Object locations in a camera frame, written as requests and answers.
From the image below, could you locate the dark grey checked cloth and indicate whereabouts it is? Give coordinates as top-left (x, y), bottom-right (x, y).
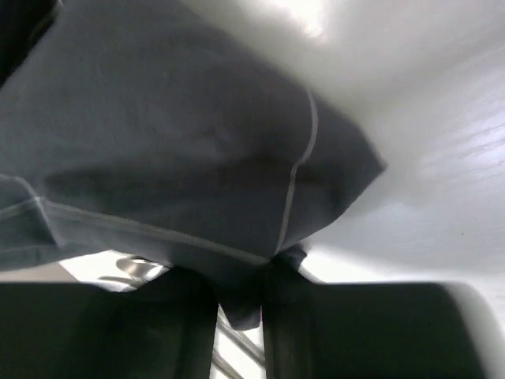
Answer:
top-left (1, 1), bottom-right (384, 330)

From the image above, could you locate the silver metal fork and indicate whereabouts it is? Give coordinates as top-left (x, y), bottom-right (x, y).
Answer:
top-left (210, 308), bottom-right (266, 378)

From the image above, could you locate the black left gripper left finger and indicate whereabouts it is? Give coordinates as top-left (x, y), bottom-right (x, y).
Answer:
top-left (1, 272), bottom-right (218, 378)

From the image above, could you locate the silver metal spoon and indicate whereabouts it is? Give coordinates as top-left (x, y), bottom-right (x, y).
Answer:
top-left (115, 257), bottom-right (169, 283)

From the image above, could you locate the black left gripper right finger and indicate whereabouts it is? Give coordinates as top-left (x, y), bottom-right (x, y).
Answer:
top-left (262, 258), bottom-right (489, 378)

